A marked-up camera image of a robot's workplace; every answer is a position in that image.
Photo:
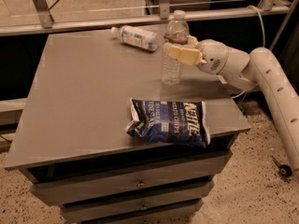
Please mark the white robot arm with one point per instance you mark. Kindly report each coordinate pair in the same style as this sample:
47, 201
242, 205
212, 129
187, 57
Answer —
247, 71

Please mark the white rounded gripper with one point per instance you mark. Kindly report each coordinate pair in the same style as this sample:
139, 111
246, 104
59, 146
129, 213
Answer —
212, 58

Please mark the white labelled plastic bottle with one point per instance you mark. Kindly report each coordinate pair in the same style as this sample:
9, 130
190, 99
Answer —
136, 37

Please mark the grey drawer cabinet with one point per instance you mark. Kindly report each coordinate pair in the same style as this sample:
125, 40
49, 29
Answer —
72, 145

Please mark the clear plastic water bottle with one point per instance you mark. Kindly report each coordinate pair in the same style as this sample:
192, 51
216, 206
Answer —
176, 35

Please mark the blue Kettle chips bag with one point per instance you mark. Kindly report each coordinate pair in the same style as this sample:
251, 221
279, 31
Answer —
169, 122

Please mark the black caster wheel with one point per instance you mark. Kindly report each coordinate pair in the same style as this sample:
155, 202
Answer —
284, 169

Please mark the metal railing frame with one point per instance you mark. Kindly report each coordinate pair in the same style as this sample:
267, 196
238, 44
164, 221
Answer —
24, 17

